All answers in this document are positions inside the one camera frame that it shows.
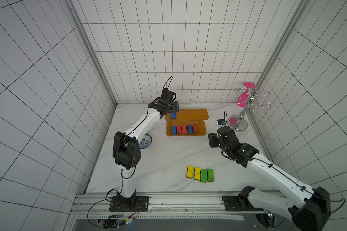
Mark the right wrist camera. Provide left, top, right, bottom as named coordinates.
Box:
left=217, top=118, right=226, bottom=126

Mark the chrome glass holder stand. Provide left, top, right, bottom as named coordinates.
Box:
left=227, top=85, right=271, bottom=132

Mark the red eraser bottom right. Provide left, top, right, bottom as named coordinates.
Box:
left=192, top=124, right=199, bottom=133

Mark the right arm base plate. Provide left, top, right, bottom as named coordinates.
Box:
left=222, top=195, right=264, bottom=212

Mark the green eraser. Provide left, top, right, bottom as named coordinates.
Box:
left=207, top=169, right=215, bottom=182
left=200, top=169, right=208, bottom=183

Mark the red eraser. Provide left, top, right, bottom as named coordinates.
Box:
left=192, top=124, right=199, bottom=133
left=181, top=126, right=188, bottom=135
left=176, top=125, right=182, bottom=134

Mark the two-tier wooden shelf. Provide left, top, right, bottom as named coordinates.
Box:
left=165, top=108, right=209, bottom=137

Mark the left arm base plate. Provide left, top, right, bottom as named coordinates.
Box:
left=109, top=195, right=149, bottom=212

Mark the blue eraser bottom left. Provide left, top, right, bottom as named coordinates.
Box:
left=171, top=126, right=177, bottom=136

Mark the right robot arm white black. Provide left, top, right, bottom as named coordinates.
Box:
left=208, top=126, right=332, bottom=231

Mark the blue floral plate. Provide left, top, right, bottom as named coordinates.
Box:
left=139, top=133, right=152, bottom=149

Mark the aluminium mounting rail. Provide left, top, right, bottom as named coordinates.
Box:
left=70, top=191, right=283, bottom=220

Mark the yellow eraser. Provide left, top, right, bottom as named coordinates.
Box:
left=186, top=166, right=194, bottom=179
left=194, top=167, right=201, bottom=181

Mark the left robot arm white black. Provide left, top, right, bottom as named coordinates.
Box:
left=112, top=88, right=179, bottom=208

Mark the red eraser bottom middle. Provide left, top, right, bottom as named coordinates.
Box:
left=181, top=126, right=188, bottom=135

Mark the pink wine glass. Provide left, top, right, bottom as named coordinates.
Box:
left=237, top=82, right=255, bottom=108

